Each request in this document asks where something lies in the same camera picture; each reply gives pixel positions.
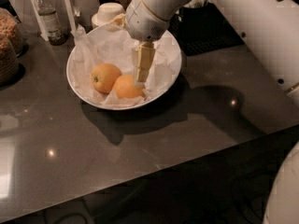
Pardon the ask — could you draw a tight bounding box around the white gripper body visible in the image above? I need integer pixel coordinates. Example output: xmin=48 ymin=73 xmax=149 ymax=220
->
xmin=125 ymin=0 xmax=169 ymax=42

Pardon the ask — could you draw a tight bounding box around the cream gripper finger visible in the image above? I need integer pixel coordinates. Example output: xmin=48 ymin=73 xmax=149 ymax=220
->
xmin=108 ymin=13 xmax=125 ymax=28
xmin=131 ymin=42 xmax=155 ymax=87

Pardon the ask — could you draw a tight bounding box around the orange fruit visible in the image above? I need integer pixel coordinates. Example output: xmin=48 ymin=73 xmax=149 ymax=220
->
xmin=91 ymin=63 xmax=122 ymax=93
xmin=112 ymin=74 xmax=145 ymax=99

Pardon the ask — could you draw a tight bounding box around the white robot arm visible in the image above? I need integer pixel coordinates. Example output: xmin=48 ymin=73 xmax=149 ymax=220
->
xmin=112 ymin=0 xmax=299 ymax=105

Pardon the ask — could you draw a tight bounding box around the large white bowl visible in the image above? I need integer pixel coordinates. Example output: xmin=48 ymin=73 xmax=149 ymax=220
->
xmin=65 ymin=23 xmax=183 ymax=111

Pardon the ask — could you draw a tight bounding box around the large upturned white cup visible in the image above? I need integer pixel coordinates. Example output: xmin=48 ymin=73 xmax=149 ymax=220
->
xmin=92 ymin=3 xmax=124 ymax=28

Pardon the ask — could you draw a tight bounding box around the white crumpled paper liner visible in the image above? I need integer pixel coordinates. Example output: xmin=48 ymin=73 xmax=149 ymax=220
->
xmin=71 ymin=23 xmax=180 ymax=107

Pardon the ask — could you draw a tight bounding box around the black rubber bar mat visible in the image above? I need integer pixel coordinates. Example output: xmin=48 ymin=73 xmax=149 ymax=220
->
xmin=168 ymin=3 xmax=243 ymax=56

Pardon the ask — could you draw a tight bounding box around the white acrylic sign holder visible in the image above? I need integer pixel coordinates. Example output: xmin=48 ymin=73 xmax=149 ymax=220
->
xmin=31 ymin=0 xmax=99 ymax=41

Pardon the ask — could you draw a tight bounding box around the glass bottle black cap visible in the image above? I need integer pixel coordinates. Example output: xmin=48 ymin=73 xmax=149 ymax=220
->
xmin=36 ymin=0 xmax=66 ymax=46

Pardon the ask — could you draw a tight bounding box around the upper cereal jar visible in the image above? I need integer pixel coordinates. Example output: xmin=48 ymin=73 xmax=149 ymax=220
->
xmin=0 ymin=7 xmax=23 ymax=55

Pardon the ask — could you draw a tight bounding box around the cereal jar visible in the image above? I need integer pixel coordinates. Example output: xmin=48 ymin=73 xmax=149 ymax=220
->
xmin=0 ymin=35 xmax=19 ymax=85
xmin=0 ymin=7 xmax=23 ymax=55

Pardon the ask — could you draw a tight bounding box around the lower cereal jar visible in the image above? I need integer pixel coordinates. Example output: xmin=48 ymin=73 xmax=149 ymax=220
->
xmin=0 ymin=35 xmax=19 ymax=85

